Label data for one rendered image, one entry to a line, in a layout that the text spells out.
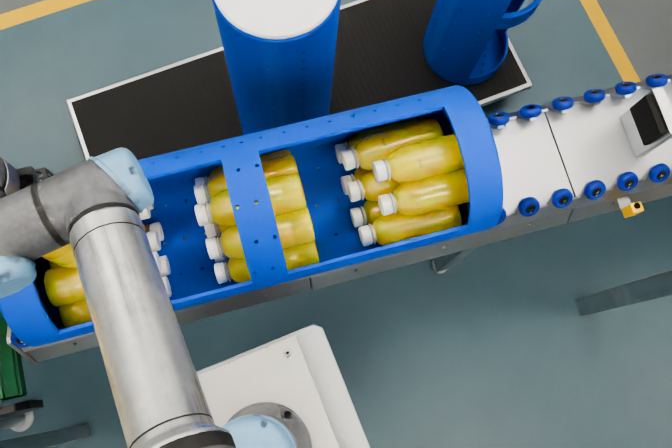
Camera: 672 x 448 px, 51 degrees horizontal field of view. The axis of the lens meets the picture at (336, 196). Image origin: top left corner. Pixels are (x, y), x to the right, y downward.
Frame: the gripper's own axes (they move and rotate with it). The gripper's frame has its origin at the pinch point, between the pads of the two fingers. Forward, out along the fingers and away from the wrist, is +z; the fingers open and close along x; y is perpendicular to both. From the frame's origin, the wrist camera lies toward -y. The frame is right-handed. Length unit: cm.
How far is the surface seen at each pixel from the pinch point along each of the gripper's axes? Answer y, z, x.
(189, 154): 24.2, 12.9, 10.1
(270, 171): 37.4, 18.4, 5.2
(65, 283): -1.8, 17.9, -5.8
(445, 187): 68, 18, -6
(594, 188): 103, 34, -10
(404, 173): 61, 15, -2
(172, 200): 17.3, 32.9, 8.6
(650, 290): 130, 80, -34
